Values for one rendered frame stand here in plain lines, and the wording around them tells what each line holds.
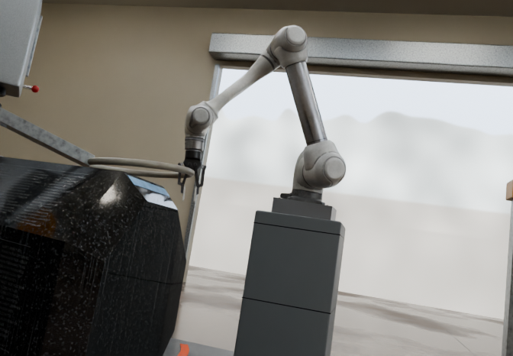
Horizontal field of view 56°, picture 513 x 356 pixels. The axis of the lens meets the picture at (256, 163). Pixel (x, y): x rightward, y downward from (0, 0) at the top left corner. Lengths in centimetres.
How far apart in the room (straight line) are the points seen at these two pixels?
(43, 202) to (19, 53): 80
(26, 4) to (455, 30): 575
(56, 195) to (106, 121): 607
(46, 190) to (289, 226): 109
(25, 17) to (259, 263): 142
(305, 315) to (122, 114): 574
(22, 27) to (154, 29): 569
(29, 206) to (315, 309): 126
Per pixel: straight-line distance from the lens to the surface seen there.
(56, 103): 818
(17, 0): 224
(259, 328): 225
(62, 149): 215
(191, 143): 223
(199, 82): 716
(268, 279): 223
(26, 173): 172
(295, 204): 229
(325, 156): 214
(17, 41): 218
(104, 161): 205
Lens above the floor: 64
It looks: 9 degrees up
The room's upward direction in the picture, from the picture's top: 9 degrees clockwise
